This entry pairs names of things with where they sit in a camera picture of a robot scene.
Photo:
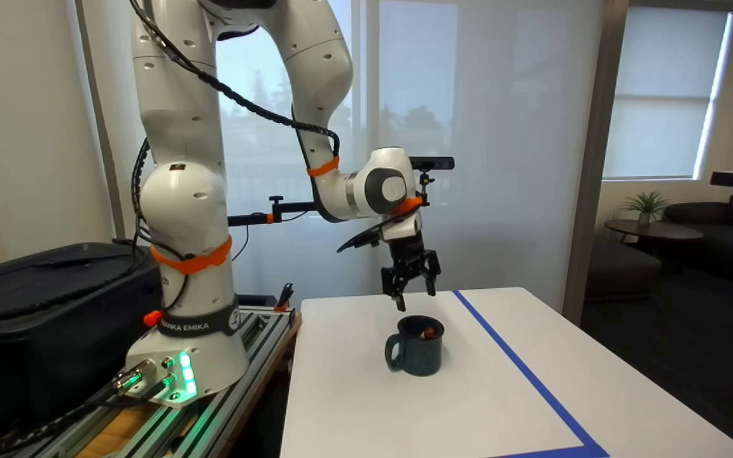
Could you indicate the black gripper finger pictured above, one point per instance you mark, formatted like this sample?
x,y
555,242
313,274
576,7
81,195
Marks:
x,y
429,283
399,301

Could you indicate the black equipment case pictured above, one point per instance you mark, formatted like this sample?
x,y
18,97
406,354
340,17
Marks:
x,y
67,319

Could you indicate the red Expo marker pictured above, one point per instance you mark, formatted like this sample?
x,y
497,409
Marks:
x,y
426,335

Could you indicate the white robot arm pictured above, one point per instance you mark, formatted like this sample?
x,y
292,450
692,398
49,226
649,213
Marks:
x,y
193,343

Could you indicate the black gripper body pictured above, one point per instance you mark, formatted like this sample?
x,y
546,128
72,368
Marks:
x,y
410,259

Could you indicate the black camera on stand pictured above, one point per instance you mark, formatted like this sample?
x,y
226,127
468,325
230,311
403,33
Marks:
x,y
432,165

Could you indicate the dark teal mug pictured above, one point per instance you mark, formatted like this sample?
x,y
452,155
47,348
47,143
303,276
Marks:
x,y
403,353

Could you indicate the round coffee table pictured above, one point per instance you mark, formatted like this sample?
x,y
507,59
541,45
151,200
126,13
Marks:
x,y
628,230

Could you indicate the blue tape line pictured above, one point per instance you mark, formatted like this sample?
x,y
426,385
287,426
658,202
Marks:
x,y
586,446

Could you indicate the aluminium rail base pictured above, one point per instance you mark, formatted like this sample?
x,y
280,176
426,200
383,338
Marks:
x,y
200,428

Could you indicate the potted plant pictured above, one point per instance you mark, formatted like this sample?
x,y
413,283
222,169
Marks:
x,y
646,208

